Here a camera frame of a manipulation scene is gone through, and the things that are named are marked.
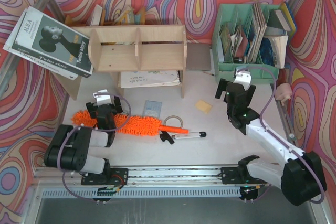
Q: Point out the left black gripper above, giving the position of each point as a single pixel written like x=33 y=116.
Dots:
x=104 y=107

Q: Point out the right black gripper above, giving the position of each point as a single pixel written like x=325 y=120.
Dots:
x=235 y=89

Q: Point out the orange microfiber duster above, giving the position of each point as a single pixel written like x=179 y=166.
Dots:
x=134 y=125

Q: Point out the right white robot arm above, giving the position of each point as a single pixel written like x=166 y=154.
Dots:
x=298 y=174

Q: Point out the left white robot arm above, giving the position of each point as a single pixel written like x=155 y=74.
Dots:
x=69 y=148

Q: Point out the wooden bookshelf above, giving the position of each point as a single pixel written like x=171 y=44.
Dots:
x=115 y=49

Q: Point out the yellow sticky note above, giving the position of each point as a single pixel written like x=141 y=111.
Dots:
x=203 y=106

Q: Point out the white notebook under shelf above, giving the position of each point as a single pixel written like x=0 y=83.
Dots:
x=135 y=79

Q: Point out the green desk organizer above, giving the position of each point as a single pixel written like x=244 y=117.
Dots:
x=232 y=37

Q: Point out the brown board behind shelf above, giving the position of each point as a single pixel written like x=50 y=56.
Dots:
x=198 y=57

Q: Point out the clear tube black cap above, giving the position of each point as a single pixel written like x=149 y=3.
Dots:
x=190 y=135

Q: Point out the black plastic clip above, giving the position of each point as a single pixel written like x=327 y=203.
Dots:
x=164 y=136

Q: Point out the grey hardcover book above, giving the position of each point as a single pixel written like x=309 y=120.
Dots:
x=277 y=24

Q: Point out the black Twins story book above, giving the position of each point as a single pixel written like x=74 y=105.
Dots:
x=49 y=40

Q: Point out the white book under Twins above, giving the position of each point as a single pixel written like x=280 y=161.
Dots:
x=41 y=63

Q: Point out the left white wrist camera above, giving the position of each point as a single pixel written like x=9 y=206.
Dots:
x=102 y=97

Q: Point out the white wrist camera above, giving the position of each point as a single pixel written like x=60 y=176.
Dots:
x=102 y=97
x=242 y=77

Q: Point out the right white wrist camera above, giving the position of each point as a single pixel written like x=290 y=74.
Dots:
x=242 y=77

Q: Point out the pink wall hook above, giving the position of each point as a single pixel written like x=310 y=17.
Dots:
x=283 y=93

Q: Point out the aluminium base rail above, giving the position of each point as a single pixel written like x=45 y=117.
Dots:
x=149 y=182

